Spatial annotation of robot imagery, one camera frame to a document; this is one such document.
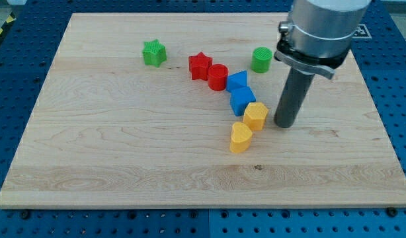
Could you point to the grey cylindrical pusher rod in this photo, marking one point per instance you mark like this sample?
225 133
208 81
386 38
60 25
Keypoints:
292 97

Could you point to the yellow hexagon block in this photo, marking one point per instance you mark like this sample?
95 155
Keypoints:
255 115

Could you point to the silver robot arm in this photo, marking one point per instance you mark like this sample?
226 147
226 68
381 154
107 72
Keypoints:
315 40

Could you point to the blue cube block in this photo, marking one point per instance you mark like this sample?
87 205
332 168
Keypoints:
240 98

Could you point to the green cylinder block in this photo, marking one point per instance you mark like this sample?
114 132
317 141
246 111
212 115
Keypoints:
261 59

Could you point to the blue triangle block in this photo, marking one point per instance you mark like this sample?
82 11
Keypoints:
236 81

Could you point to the yellow heart block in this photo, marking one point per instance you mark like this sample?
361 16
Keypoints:
241 136

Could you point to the red cylinder block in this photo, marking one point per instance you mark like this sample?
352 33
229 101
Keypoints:
217 77

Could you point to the black white fiducial marker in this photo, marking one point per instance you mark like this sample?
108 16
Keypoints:
361 32

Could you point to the red star block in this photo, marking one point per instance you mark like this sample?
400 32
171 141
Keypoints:
199 65

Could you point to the green star block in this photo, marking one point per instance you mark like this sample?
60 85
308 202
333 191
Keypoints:
154 53

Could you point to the light wooden board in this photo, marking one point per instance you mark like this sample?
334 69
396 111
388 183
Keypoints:
109 132

